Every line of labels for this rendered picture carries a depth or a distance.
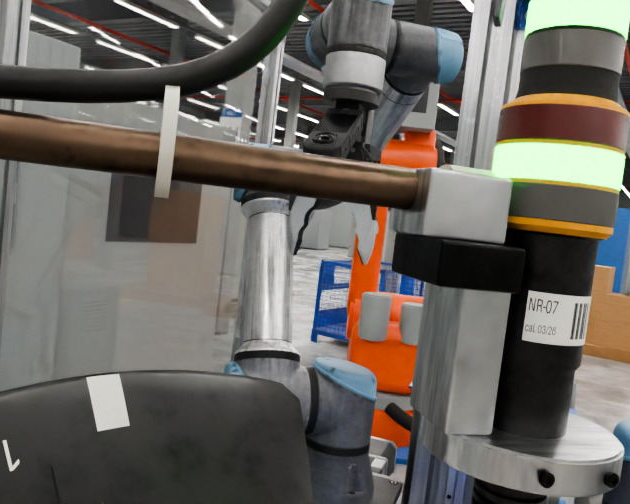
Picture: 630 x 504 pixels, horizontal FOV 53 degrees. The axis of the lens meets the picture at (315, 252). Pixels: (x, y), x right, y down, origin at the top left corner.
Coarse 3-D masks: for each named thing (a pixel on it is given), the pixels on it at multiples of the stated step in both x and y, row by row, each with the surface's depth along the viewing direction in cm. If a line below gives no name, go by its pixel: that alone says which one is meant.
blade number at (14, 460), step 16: (0, 432) 30; (16, 432) 30; (0, 448) 29; (16, 448) 30; (32, 448) 30; (0, 464) 29; (16, 464) 29; (32, 464) 29; (0, 480) 29; (16, 480) 29
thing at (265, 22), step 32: (288, 0) 19; (256, 32) 19; (288, 32) 20; (0, 64) 18; (192, 64) 19; (224, 64) 19; (256, 64) 19; (0, 96) 18; (32, 96) 18; (64, 96) 18; (96, 96) 18; (128, 96) 18; (160, 96) 19; (160, 160) 18; (160, 192) 19
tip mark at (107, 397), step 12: (96, 384) 33; (108, 384) 34; (120, 384) 34; (96, 396) 33; (108, 396) 33; (120, 396) 33; (96, 408) 32; (108, 408) 33; (120, 408) 33; (96, 420) 32; (108, 420) 32; (120, 420) 32
